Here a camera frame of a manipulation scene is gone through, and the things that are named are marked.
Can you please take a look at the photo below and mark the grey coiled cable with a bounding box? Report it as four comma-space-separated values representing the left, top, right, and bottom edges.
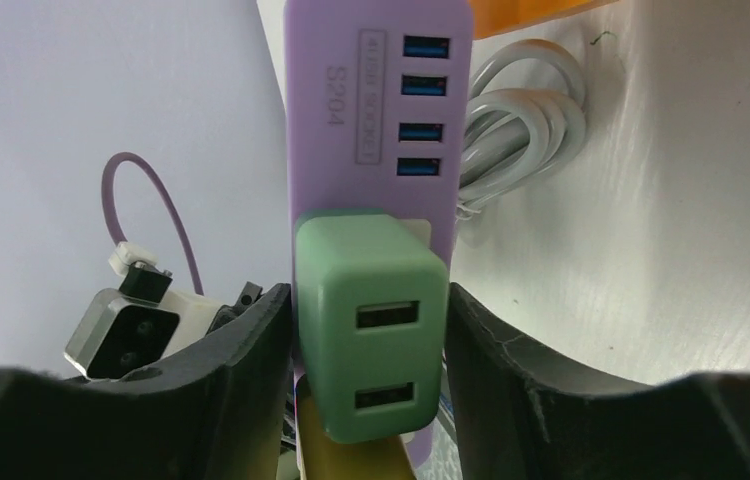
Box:
455, 38, 588, 221

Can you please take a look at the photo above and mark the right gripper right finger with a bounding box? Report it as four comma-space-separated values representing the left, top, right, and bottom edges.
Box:
445, 284, 750, 479

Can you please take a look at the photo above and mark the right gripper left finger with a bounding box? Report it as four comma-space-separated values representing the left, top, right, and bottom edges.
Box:
0, 284, 293, 479

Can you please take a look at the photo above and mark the orange power strip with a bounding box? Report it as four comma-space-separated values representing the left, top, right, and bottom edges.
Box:
468, 0, 614, 40

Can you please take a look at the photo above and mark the purple power strip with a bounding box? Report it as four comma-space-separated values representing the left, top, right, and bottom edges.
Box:
284, 1, 473, 382

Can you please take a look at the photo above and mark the yellow plug adapter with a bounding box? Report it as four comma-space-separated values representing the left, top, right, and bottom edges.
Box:
295, 376, 416, 480

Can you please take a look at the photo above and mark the green plug adapter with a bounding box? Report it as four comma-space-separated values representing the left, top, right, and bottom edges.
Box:
294, 213, 449, 444

